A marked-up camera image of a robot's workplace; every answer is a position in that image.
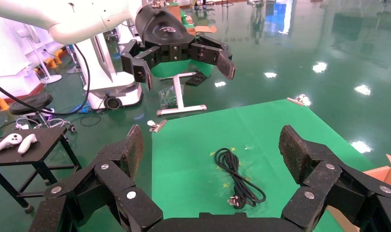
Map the black side table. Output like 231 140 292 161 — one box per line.
0 126 82 215

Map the white VR controller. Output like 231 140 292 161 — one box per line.
17 133 38 155
0 132 23 153

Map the white floor stand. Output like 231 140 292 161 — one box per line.
24 25 63 86

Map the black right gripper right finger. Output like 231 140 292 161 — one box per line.
278 125 391 232

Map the green table cloth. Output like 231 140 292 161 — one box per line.
150 59 214 79
151 99 377 232

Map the brown cardboard box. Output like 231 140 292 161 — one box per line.
326 153 391 232

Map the clear plastic bag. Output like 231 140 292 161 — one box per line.
158 85 185 110

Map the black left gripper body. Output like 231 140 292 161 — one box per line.
135 3 196 65

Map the white table leg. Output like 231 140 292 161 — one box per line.
156 72 208 116

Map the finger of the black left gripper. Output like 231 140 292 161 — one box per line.
120 39 160 92
188 34 236 81

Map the black power cable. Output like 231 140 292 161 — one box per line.
214 147 267 210

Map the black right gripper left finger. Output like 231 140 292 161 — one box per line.
29 124 164 232

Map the white wheeled robot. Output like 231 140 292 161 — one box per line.
75 29 144 111

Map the black round stool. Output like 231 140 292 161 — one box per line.
8 93 77 133

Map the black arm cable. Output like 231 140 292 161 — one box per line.
0 44 91 116

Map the black floor mat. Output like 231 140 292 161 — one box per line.
186 72 209 87

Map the metal binder clip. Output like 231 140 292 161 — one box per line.
286 93 312 107
147 119 168 133

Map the flat brown cardboard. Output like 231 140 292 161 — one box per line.
187 25 217 36

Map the orange floor barrier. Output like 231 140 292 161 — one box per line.
43 48 68 70

